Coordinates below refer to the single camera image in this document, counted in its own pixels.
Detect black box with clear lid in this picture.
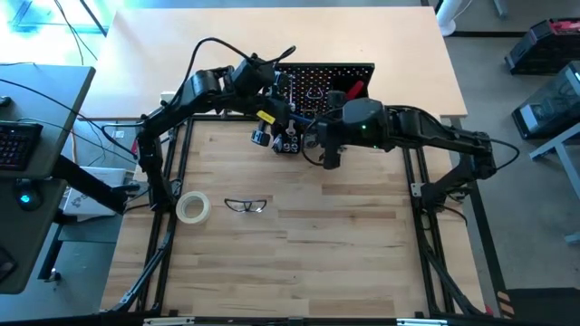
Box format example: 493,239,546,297
510,61,580,140

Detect black crate with red lid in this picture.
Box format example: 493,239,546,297
503,16,580,76

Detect dark grey desk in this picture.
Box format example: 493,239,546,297
0,62,97,295

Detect white round stand base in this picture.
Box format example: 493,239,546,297
435,0,473,38

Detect clear safety glasses black frame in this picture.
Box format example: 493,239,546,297
223,197,268,214

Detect black plastic pegboard bin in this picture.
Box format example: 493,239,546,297
333,76,370,119

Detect black metal pegboard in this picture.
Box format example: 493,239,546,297
274,62,376,137

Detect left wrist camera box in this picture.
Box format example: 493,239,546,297
251,129,272,148

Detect light wooden table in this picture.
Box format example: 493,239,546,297
81,6,469,120

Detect white box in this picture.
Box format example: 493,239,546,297
62,165,133,218

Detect grey metal table legs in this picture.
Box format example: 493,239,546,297
528,120,580,248

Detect silver aluminium extrusion bar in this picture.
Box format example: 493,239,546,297
143,316,196,326

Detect black pegboard socket shelf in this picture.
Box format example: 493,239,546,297
271,135,303,155

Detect black computer mouse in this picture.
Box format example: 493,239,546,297
13,179,43,212

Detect red utility knife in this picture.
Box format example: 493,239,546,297
343,80,366,101

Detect double prong metal peg hook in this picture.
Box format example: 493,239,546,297
276,73,295,110

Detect white masking tape roll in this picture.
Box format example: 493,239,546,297
175,190,213,226

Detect black keyboard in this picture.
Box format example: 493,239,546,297
0,120,44,172

